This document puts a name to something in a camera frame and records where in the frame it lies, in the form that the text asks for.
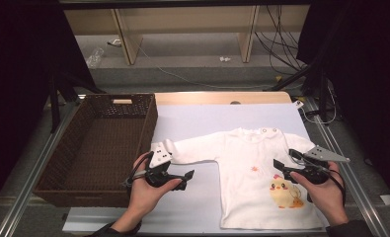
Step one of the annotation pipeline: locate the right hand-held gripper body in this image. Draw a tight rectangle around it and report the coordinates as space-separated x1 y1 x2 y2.
281 144 351 186

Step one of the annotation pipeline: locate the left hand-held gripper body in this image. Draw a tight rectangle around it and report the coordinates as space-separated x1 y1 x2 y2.
144 149 188 193

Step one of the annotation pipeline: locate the white baby shirt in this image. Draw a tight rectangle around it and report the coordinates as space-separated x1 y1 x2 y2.
150 126 326 231

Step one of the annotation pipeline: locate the brown wicker basket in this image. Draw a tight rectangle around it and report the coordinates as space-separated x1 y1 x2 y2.
33 93 159 209

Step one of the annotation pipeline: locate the person's left hand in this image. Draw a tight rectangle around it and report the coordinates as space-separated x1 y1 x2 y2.
127 151 185 219

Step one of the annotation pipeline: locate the person's right hand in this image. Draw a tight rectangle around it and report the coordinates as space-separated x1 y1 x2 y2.
289 161 351 227

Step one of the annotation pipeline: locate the black metal stand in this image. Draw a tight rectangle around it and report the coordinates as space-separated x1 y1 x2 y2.
48 70 107 134
263 62 332 123

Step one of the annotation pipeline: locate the black curtain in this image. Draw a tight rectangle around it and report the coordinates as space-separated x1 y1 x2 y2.
295 0 390 211
0 0 98 216

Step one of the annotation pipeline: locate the clear plastic wrapper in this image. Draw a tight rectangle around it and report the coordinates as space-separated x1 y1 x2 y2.
85 47 106 69

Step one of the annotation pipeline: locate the light wooden desk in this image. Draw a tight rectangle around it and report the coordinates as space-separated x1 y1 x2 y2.
63 4 310 66

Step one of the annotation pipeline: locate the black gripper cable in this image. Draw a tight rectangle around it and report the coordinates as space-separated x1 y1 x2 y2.
122 153 151 190
290 154 348 206

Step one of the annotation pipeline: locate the thin white plug cable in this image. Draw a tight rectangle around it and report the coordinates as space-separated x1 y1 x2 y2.
299 80 339 126

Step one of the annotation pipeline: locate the aluminium rail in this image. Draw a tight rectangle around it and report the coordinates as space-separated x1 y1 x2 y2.
0 100 82 237
301 96 390 237

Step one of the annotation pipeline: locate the bundle of black cables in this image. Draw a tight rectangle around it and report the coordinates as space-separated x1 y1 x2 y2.
253 4 310 77

